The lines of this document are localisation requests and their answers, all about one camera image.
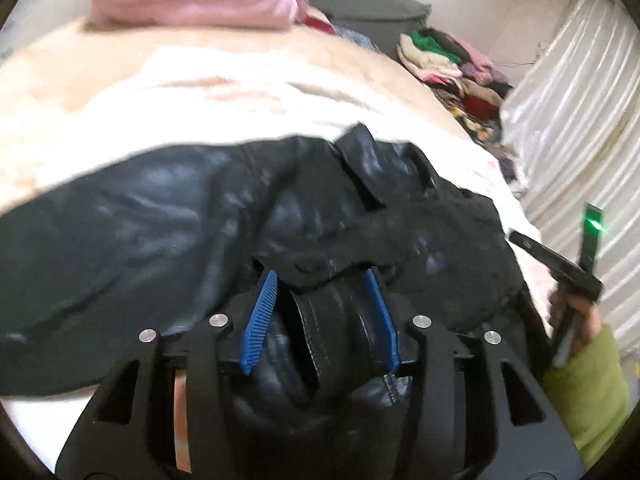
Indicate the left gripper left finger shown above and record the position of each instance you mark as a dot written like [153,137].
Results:
[259,317]

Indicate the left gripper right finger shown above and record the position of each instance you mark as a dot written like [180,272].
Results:
[385,334]

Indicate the black leather jacket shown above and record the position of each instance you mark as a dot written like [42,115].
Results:
[123,278]

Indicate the green right sleeve forearm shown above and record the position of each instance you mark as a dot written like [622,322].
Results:
[591,396]

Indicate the pile of mixed clothes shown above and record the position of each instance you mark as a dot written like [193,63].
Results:
[467,84]

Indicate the red and blue clothes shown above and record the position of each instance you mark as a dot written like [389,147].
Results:
[316,19]

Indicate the person's right hand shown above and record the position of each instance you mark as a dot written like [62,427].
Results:
[575,319]

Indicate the white satin curtain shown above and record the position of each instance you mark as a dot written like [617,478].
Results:
[574,123]

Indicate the white orange patterned blanket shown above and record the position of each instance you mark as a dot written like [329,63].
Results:
[84,98]

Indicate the grey upholstered headboard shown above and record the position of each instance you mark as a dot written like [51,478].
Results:
[382,21]

